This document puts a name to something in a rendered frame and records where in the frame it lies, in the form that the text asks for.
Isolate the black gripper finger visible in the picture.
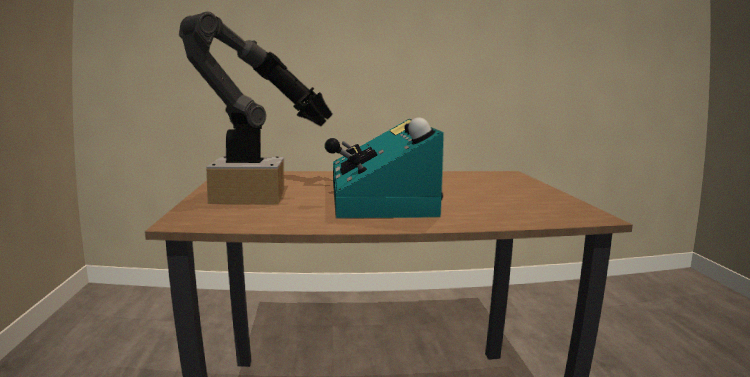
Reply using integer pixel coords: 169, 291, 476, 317
312, 92, 332, 119
297, 100, 326, 127

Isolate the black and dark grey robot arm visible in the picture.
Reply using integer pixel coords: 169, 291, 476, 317
179, 12, 298, 163

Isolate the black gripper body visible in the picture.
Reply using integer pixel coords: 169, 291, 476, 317
284, 80, 317, 111

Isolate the teal control console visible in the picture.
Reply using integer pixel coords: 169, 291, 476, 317
325, 118, 444, 218

